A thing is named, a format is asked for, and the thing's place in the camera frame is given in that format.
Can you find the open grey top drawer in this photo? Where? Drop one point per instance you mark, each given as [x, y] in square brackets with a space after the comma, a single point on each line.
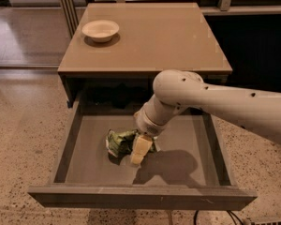
[190, 169]

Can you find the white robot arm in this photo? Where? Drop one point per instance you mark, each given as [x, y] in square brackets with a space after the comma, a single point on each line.
[174, 91]

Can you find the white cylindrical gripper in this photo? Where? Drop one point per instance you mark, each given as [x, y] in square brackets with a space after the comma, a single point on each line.
[147, 124]

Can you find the green jalapeno chip bag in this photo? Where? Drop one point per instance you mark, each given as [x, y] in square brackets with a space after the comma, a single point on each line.
[120, 144]

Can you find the metal railing posts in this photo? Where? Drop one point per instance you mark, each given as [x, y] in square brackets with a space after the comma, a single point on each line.
[70, 15]

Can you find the brown cabinet with glass top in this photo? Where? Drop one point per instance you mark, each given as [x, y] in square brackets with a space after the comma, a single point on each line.
[152, 37]

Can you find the white ceramic bowl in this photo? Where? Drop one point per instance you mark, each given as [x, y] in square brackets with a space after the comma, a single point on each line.
[101, 30]

